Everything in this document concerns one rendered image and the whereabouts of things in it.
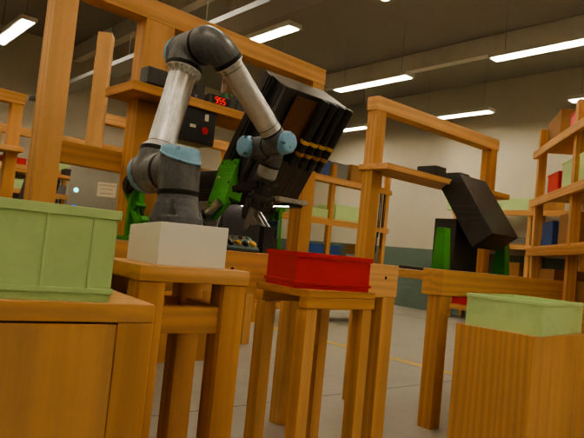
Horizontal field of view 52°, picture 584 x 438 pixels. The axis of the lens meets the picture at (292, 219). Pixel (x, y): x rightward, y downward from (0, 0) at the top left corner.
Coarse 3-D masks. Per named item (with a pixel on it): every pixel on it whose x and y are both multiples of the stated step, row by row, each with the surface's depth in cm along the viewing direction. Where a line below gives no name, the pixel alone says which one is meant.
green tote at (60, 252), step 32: (0, 224) 99; (32, 224) 102; (64, 224) 105; (96, 224) 108; (0, 256) 99; (32, 256) 102; (64, 256) 105; (96, 256) 108; (0, 288) 99; (32, 288) 102; (64, 288) 105; (96, 288) 108
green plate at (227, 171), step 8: (224, 160) 248; (240, 160) 242; (224, 168) 246; (232, 168) 242; (216, 176) 247; (224, 176) 243; (232, 176) 239; (216, 184) 245; (224, 184) 241; (232, 184) 241; (216, 192) 243; (224, 192) 239; (232, 192) 241; (232, 200) 244
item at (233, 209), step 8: (200, 176) 268; (208, 176) 263; (200, 184) 266; (208, 184) 262; (200, 192) 266; (208, 192) 261; (200, 200) 265; (208, 200) 261; (232, 208) 261; (240, 208) 264; (224, 216) 258; (232, 216) 261; (240, 216) 264; (264, 216) 274; (224, 224) 258; (232, 224) 261; (240, 224) 264; (256, 224) 270; (232, 232) 261; (240, 232) 264; (248, 232) 267; (256, 232) 271; (256, 240) 271
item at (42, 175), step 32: (64, 0) 228; (64, 32) 229; (160, 32) 257; (64, 64) 229; (160, 64) 258; (64, 96) 229; (32, 128) 229; (128, 128) 255; (32, 160) 225; (128, 160) 251; (32, 192) 222
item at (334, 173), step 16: (320, 176) 802; (336, 176) 836; (352, 176) 860; (384, 192) 889; (288, 208) 802; (320, 208) 862; (336, 208) 836; (352, 208) 855; (384, 208) 899; (336, 224) 825; (352, 224) 845; (384, 224) 897; (384, 240) 898
